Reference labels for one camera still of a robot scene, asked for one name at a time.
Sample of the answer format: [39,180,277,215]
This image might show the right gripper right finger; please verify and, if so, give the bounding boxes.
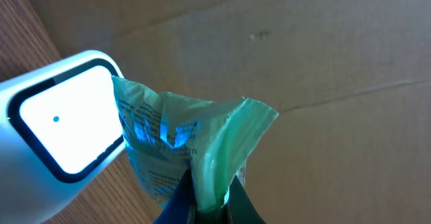
[227,176,265,224]

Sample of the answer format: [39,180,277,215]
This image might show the teal snack packet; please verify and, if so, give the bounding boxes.
[112,77,279,212]

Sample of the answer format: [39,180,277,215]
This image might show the white barcode scanner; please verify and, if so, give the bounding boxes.
[1,50,125,223]

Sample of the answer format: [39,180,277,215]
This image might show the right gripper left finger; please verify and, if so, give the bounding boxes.
[154,170,195,224]

